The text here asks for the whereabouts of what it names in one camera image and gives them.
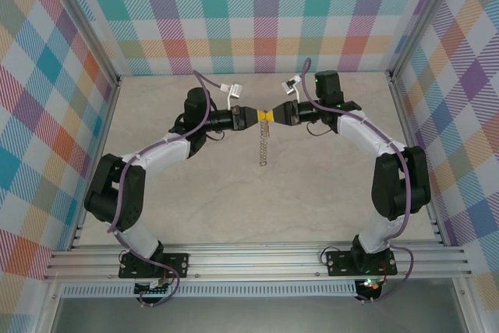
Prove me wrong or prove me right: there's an aluminium rail frame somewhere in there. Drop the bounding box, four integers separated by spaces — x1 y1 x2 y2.
42 242 472 282

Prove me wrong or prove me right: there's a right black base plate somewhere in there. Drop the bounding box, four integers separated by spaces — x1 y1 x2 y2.
324 249 398 278

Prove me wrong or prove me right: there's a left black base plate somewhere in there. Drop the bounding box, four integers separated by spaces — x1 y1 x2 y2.
118 253 191 280

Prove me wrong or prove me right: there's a silver metal chain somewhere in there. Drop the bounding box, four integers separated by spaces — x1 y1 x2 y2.
257 119 271 168

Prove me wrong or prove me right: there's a grey metal bottom panel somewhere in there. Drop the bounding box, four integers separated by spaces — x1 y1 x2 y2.
37 296 483 333

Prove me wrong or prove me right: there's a white slotted cable duct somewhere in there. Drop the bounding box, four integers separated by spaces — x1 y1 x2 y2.
62 280 358 298

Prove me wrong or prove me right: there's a small circuit board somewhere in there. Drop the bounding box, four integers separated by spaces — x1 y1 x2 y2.
357 276 385 301
134 278 175 296

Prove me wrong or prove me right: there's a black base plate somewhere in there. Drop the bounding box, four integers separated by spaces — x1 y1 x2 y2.
118 253 191 280
324 249 398 278

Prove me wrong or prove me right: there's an aluminium corner post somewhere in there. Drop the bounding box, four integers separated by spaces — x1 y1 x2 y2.
384 0 469 83
45 0 122 87

